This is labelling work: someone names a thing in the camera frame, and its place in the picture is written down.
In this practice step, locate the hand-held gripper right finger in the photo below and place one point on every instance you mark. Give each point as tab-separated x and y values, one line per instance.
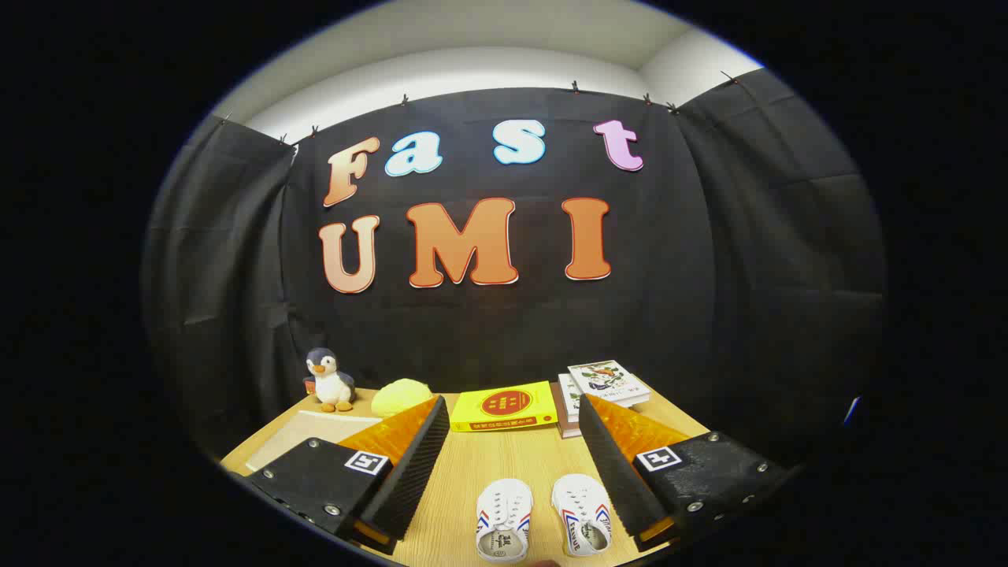
614	472

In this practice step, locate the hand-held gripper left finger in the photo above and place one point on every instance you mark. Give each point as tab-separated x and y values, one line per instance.
413	472

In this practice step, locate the white shoe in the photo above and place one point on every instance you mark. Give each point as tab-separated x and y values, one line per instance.
581	512
504	516

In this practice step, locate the cream fabric storage box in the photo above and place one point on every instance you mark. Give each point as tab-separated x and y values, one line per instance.
307	433

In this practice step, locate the brown edged book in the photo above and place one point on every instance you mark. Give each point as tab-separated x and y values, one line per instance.
564	429

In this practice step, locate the yellow round plush bun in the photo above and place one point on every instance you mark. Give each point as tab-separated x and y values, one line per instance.
400	396

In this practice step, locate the white illustrated cover book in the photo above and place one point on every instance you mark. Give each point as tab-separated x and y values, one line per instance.
608	380

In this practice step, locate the yellow book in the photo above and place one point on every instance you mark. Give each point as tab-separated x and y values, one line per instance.
504	405

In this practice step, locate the penguin plush toy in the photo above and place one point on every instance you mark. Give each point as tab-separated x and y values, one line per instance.
331	382

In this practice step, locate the black backdrop cloth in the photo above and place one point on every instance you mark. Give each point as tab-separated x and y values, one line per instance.
488	331

